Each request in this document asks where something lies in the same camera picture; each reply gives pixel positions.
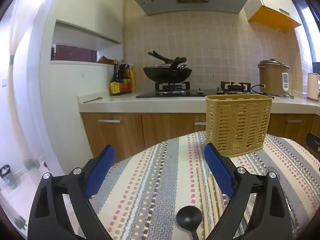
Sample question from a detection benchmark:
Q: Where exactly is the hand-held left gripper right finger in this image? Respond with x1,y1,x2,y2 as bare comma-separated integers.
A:
204,142,293,240

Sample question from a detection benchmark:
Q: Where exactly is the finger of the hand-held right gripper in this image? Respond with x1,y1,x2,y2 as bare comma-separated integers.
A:
305,132,320,160

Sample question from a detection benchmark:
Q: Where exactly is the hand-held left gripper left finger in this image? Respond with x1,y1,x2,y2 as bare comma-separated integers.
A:
27,144,117,240

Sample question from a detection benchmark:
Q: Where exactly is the yellow plastic utensil basket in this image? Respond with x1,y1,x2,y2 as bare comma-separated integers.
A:
205,94,273,158

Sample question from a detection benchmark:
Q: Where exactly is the black plastic spoon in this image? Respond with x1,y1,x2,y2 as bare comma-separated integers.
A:
176,206,202,240

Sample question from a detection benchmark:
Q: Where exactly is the cream electric kettle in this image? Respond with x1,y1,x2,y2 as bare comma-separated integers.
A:
307,73,320,102

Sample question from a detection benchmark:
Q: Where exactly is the striped woven tablecloth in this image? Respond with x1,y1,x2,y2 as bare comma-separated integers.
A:
89,131,320,240

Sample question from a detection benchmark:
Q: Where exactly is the wooden kitchen counter cabinet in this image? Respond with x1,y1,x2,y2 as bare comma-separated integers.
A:
77,91,320,158

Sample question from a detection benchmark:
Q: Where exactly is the brown rice cooker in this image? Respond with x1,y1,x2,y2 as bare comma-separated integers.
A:
257,59,290,97

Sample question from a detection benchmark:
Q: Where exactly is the black gas stove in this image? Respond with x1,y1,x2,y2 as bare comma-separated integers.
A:
136,81,253,99

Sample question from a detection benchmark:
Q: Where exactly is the dark soy sauce bottle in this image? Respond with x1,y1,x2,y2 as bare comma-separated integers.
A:
110,59,123,96

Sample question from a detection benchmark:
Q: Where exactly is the green plastic waste basket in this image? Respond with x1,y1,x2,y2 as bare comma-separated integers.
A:
0,164,17,190

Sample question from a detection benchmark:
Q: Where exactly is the red label sauce bottle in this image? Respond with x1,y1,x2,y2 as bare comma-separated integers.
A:
119,59,133,94

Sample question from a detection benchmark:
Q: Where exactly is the yellow sauce bottle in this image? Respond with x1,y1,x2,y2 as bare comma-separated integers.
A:
129,66,136,92

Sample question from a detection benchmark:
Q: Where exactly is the black wok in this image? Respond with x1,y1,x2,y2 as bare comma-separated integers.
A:
143,65,193,84

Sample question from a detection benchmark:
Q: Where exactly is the white curtain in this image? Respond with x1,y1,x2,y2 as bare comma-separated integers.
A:
0,0,54,178

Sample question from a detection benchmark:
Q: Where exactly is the dark framed window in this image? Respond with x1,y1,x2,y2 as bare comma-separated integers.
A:
291,0,320,63

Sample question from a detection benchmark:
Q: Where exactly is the black rice cooker cable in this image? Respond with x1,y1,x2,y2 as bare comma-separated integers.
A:
251,84,295,98

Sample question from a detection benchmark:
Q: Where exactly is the glass wok lid black handle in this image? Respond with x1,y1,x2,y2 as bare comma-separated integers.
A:
147,51,188,69

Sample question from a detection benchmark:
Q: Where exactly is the white orange wall cabinet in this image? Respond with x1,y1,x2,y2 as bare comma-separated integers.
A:
244,0,302,33

